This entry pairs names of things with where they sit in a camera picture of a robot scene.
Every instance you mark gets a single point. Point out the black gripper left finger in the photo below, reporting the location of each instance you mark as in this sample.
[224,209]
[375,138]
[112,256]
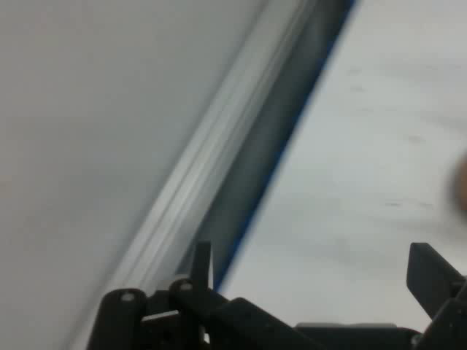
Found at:
[226,328]

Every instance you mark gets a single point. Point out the long horizontal aluminium rail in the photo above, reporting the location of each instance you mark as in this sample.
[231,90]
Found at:
[204,156]

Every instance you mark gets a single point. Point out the brown wooden mug tree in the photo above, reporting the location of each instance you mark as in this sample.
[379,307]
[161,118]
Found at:
[461,182]

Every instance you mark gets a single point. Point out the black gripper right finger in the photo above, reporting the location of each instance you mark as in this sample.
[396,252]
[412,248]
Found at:
[445,313]

